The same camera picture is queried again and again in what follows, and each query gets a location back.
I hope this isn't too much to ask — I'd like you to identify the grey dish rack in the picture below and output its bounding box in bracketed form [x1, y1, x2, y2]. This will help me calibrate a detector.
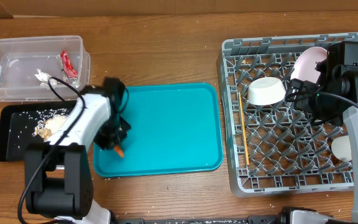
[217, 32, 358, 197]

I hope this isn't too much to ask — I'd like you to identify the peanut shells and rice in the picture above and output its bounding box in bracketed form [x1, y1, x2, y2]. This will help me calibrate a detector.
[10, 108, 71, 142]

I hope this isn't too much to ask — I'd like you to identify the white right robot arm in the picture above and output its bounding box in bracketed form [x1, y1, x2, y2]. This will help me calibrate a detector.
[285, 41, 358, 223]

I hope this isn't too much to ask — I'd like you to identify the white bowl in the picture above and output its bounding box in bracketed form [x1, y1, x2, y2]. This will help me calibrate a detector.
[247, 77, 286, 106]

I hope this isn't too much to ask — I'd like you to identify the clear plastic bin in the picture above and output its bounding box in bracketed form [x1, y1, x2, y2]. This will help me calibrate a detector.
[0, 35, 91, 101]

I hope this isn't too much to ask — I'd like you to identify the white paper cup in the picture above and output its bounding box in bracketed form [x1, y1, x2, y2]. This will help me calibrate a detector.
[331, 135, 352, 162]

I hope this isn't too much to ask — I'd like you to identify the wooden chopstick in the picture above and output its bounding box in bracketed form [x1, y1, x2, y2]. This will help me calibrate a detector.
[237, 92, 250, 166]

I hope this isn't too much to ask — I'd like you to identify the red snack wrapper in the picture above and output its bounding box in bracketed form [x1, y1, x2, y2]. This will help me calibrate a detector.
[60, 50, 78, 84]

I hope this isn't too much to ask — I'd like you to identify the foil ball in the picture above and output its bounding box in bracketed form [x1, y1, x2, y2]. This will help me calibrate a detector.
[35, 69, 57, 86]

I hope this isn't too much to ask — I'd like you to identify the orange carrot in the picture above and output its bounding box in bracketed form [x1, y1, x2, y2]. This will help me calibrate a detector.
[113, 145, 124, 158]

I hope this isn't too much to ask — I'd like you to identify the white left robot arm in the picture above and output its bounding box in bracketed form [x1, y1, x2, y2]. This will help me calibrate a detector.
[17, 77, 131, 223]

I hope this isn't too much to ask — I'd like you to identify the black tray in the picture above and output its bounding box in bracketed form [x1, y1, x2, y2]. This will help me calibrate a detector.
[0, 101, 76, 162]

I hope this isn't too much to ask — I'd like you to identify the pink plate with food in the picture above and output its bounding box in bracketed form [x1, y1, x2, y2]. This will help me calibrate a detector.
[290, 47, 327, 83]

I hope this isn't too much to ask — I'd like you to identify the teal serving tray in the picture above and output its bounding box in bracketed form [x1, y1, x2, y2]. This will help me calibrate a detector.
[93, 83, 223, 178]

